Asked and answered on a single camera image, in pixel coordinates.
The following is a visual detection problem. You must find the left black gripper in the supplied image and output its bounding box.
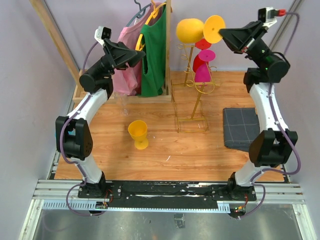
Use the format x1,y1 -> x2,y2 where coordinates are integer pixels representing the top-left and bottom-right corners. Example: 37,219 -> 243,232
92,38 -> 146,78

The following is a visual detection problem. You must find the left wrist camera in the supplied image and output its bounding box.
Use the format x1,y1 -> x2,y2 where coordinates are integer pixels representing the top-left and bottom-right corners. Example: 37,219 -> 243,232
94,26 -> 112,46

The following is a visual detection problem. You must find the teal plastic wine glass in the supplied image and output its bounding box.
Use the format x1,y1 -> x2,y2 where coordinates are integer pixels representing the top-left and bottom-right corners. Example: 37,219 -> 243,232
68,129 -> 76,136

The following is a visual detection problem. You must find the wooden clothes rack frame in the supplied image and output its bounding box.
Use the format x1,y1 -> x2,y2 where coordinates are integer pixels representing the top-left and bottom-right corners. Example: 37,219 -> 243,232
30,0 -> 172,104

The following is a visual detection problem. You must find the red plastic wine glass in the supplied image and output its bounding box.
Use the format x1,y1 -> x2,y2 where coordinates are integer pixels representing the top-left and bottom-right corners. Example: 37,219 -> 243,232
192,38 -> 214,72

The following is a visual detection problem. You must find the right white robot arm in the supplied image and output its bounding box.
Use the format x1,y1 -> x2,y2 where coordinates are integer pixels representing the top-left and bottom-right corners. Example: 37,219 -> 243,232
218,20 -> 298,200

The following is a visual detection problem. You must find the green vest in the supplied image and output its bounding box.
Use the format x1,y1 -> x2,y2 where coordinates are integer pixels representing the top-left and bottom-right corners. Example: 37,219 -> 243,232
140,6 -> 167,97

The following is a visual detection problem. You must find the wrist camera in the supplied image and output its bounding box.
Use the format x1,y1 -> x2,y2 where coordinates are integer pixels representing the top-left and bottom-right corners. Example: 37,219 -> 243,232
94,26 -> 112,46
258,7 -> 278,29

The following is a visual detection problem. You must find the yellow clothes hanger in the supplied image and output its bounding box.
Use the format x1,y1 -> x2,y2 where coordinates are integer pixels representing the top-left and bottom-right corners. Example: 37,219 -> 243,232
135,2 -> 167,65

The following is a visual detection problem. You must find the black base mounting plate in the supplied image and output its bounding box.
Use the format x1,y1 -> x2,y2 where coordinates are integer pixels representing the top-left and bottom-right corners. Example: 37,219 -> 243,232
78,180 -> 257,210

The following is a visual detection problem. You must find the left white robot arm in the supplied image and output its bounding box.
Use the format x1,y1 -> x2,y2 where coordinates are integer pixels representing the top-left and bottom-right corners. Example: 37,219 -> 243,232
55,38 -> 146,198

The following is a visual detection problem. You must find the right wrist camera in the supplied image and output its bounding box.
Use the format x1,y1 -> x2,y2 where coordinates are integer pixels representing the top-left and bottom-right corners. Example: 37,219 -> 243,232
258,7 -> 278,29

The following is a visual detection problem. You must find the gold wire wine glass rack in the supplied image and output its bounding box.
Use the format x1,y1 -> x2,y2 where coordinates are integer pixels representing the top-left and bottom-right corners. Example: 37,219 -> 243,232
171,43 -> 221,134

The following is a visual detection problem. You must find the grey clothes hanger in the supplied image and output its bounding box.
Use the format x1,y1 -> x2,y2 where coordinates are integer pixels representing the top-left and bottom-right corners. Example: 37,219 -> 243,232
125,0 -> 153,28

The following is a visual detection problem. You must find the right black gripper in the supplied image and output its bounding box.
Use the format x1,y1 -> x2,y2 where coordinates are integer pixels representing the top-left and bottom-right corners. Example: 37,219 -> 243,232
217,20 -> 274,68

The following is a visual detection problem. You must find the yellow wine glass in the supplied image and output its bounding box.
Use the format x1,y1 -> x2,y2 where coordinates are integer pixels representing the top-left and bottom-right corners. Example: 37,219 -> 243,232
176,15 -> 226,44
128,120 -> 149,150

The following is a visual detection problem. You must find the grey checked cloth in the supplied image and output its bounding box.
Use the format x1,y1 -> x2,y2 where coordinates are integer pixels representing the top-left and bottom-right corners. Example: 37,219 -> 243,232
222,107 -> 260,153

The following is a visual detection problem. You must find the pink shirt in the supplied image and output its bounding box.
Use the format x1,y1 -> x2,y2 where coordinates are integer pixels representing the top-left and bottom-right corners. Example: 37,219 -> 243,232
112,7 -> 153,96

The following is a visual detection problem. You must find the magenta plastic wine glass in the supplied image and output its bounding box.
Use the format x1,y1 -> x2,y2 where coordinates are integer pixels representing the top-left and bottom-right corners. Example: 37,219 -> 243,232
194,50 -> 216,83

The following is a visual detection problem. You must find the clear glass wine glass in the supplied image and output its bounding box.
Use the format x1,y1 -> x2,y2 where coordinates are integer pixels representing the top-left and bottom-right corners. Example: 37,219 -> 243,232
114,92 -> 129,116

